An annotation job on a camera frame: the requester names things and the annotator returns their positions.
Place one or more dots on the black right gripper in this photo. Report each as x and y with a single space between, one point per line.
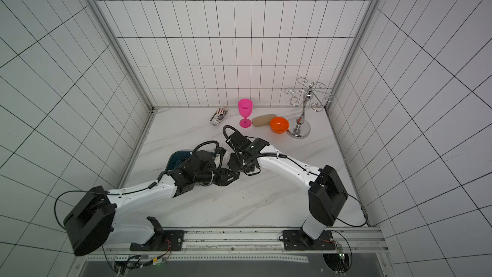
236 160

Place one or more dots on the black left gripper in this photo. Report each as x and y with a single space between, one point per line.
223 177

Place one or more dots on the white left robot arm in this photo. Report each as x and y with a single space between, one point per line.
108 217

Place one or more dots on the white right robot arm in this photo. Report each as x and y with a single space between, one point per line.
325 191

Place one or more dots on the teal storage box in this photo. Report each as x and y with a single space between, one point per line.
177 159

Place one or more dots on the cork oval block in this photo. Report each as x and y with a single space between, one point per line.
263 120

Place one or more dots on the orange plastic bowl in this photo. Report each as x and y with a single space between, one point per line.
279 125

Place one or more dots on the pink plastic wine glass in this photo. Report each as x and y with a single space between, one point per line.
245 110

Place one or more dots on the chrome glass holder stand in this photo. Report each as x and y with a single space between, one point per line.
314 95

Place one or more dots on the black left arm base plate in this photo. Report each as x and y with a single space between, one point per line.
161 239

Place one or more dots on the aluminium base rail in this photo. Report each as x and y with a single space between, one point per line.
242 244

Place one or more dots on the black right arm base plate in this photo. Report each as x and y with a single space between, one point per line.
297 240

